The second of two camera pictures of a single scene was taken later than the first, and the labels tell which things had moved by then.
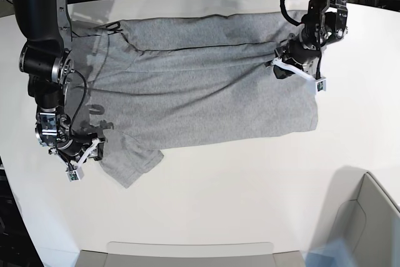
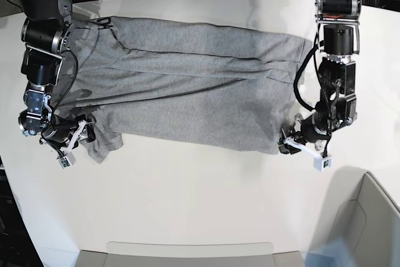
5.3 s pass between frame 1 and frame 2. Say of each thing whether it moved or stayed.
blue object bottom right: stayed
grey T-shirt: moved
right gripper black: moved
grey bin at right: stayed
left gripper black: moved
